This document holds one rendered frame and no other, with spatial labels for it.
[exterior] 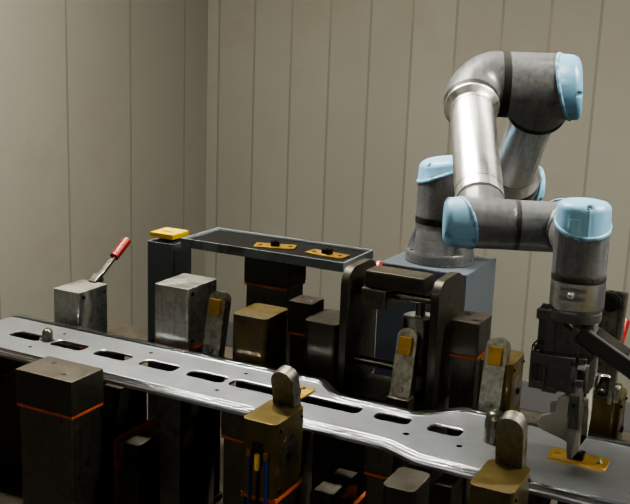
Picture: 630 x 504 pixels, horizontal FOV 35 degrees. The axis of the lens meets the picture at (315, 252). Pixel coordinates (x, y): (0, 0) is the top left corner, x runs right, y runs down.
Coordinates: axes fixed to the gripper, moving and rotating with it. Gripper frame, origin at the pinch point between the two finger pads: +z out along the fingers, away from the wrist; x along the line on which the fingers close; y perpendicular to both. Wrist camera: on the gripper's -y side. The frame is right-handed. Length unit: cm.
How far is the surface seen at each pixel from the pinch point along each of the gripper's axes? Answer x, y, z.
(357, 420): 4.0, 33.3, 1.7
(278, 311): -18, 60, -7
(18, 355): 9, 98, 1
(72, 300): -12, 104, -4
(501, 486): 23.5, 4.6, -2.4
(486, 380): -14.1, 18.5, -2.0
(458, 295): -24.0, 27.3, -12.9
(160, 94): -237, 245, -28
